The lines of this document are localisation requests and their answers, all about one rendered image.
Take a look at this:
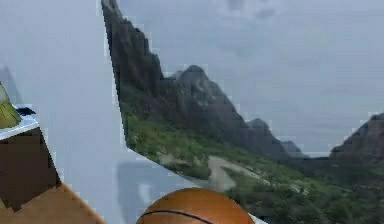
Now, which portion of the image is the window with mountain view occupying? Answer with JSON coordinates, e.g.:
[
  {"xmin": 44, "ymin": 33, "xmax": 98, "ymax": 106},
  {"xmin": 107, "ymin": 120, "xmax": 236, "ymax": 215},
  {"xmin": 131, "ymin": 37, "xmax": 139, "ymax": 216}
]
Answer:
[{"xmin": 100, "ymin": 0, "xmax": 384, "ymax": 224}]

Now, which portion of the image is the orange basketball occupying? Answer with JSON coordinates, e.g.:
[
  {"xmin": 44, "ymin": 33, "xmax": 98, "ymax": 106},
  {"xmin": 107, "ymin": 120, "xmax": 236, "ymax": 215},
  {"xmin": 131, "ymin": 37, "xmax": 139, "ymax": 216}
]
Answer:
[{"xmin": 135, "ymin": 187, "xmax": 256, "ymax": 224}]

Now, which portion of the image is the small black object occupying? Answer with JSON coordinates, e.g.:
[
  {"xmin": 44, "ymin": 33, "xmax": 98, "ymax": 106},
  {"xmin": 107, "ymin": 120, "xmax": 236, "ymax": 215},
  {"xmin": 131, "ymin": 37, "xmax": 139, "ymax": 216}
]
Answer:
[{"xmin": 16, "ymin": 106, "xmax": 37, "ymax": 117}]

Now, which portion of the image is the brown white-topped cabinet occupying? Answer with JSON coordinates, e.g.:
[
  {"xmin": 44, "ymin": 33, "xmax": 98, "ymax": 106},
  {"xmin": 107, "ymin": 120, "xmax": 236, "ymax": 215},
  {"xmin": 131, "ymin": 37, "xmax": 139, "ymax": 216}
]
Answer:
[{"xmin": 0, "ymin": 114, "xmax": 63, "ymax": 213}]

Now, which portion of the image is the green yellow object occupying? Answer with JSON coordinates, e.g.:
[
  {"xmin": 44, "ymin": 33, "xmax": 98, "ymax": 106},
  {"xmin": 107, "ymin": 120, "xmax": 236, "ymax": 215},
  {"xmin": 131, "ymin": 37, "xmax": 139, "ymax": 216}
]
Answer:
[{"xmin": 0, "ymin": 81, "xmax": 23, "ymax": 130}]

